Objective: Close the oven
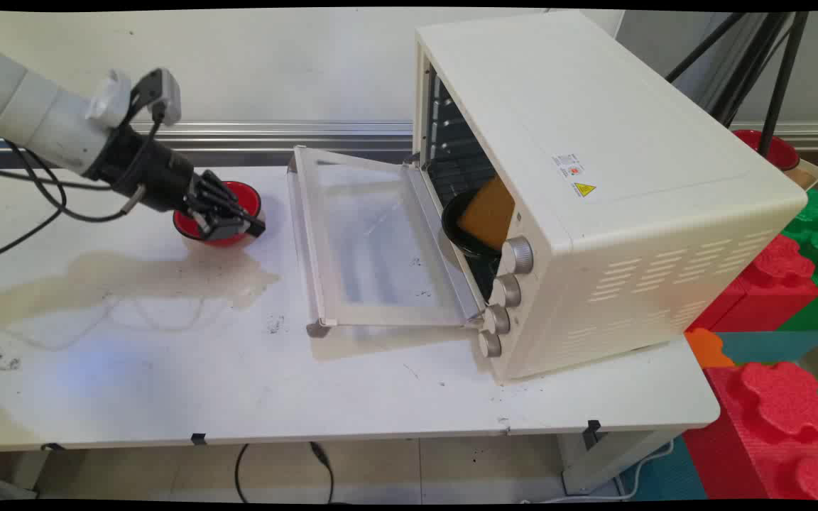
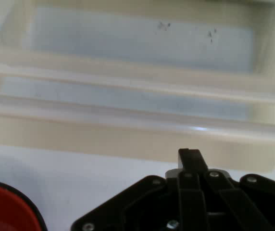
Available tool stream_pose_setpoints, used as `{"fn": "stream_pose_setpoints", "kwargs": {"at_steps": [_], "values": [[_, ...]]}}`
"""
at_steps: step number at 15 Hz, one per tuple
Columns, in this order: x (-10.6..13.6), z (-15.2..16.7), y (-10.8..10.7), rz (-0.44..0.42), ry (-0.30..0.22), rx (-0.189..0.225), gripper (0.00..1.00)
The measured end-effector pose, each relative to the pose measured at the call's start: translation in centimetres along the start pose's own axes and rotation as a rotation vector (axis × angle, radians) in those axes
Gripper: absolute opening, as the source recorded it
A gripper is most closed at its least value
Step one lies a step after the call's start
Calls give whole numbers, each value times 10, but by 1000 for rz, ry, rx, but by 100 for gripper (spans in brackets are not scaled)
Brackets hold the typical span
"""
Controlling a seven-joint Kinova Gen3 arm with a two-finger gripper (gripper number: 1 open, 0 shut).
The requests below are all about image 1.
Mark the black floor cable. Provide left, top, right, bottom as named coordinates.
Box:
left=234, top=441, right=336, bottom=505

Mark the cream toaster oven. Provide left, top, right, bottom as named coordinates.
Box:
left=413, top=10, right=809, bottom=385

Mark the white table leg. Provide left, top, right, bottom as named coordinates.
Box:
left=558, top=426, right=687, bottom=496

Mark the glass oven door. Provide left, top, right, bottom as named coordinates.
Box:
left=287, top=145, right=489, bottom=339

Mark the black tripod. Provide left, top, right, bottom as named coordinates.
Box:
left=665, top=11, right=810, bottom=158

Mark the teal foam block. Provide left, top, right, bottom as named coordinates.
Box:
left=716, top=329, right=818, bottom=367

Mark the red bowl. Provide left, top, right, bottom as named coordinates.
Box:
left=173, top=181, right=263, bottom=248
left=731, top=129, right=800, bottom=172

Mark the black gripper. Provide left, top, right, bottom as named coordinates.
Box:
left=87, top=123, right=267, bottom=242

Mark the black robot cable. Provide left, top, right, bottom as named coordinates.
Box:
left=0, top=106, right=167, bottom=266

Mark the orange sponge block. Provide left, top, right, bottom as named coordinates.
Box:
left=457, top=175, right=516, bottom=251

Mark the orange foam block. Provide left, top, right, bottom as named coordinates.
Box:
left=685, top=326, right=736, bottom=370

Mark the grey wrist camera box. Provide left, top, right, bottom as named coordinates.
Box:
left=130, top=68, right=182, bottom=127

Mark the large red foam block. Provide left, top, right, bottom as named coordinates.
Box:
left=682, top=361, right=818, bottom=502

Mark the white floor cable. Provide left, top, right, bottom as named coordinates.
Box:
left=520, top=439, right=677, bottom=505

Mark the aluminium rail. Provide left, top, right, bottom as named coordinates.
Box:
left=0, top=121, right=415, bottom=153

